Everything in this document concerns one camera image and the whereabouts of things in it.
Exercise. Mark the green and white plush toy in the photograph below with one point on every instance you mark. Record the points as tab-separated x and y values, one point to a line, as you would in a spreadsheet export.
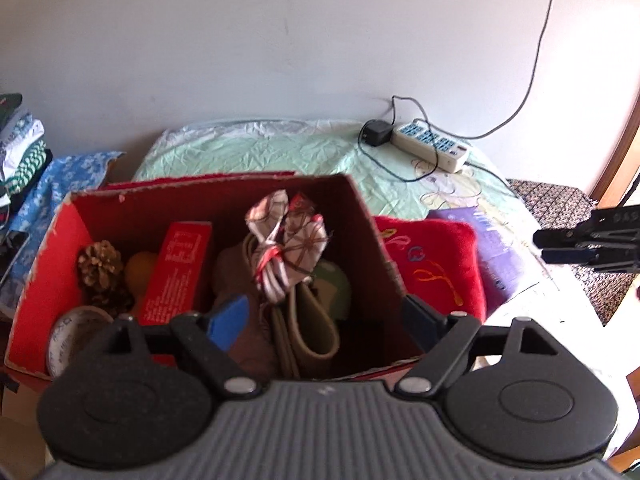
335	285

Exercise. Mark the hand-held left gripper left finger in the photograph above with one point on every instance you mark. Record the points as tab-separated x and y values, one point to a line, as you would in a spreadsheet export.
227	322

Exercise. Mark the red cardboard box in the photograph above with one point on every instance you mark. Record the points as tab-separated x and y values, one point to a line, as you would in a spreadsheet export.
55	240

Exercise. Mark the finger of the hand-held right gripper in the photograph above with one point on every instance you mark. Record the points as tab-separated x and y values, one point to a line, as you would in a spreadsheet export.
590	260
590	232

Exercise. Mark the brown pine cone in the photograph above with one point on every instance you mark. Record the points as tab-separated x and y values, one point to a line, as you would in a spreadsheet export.
100	265

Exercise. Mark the blue floral cloth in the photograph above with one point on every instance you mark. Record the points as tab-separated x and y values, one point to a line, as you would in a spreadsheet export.
65	180

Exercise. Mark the red plush stocking pillow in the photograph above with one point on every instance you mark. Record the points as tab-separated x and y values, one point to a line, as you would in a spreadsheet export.
440	260

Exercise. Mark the brown teddy bear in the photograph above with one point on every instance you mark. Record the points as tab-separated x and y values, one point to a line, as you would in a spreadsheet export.
255	345

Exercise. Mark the small red carton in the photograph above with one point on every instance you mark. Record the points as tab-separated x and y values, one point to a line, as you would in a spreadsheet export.
175	270

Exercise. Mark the orange round toy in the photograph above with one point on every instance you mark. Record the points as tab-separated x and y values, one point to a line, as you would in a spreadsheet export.
140	272

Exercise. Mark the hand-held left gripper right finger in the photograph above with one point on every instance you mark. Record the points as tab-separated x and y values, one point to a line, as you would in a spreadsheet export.
420	317

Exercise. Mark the wooden door frame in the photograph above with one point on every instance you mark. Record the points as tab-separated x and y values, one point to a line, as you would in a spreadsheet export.
620	170

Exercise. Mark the black power adapter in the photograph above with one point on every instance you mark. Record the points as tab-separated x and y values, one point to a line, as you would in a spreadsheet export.
377	132

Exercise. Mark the purple tissue packet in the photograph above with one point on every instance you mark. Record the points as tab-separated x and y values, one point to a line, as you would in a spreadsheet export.
500	265

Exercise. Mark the white power strip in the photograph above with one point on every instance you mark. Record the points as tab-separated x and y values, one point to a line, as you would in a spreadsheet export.
430	142

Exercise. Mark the stack of folded clothes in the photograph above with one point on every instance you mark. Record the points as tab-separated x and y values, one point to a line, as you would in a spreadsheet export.
25	155

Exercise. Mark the green bear print tablecloth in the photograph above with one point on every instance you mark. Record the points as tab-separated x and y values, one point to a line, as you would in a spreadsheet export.
250	145

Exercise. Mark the brown patterned cover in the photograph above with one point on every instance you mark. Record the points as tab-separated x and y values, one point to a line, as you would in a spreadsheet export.
565	200

